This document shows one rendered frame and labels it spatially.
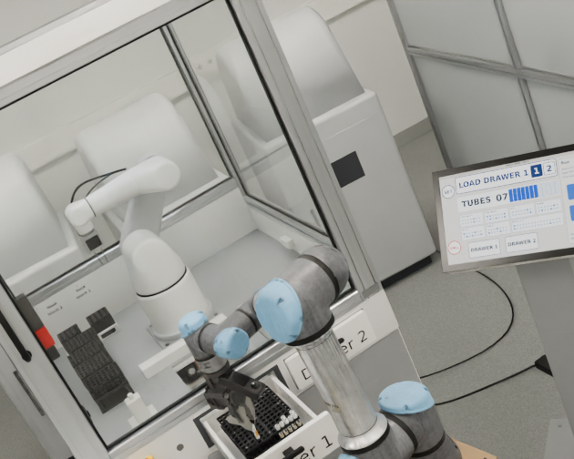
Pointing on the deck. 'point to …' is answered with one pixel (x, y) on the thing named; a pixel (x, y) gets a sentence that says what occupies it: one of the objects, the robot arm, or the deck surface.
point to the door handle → (9, 331)
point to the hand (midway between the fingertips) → (252, 423)
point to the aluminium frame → (292, 103)
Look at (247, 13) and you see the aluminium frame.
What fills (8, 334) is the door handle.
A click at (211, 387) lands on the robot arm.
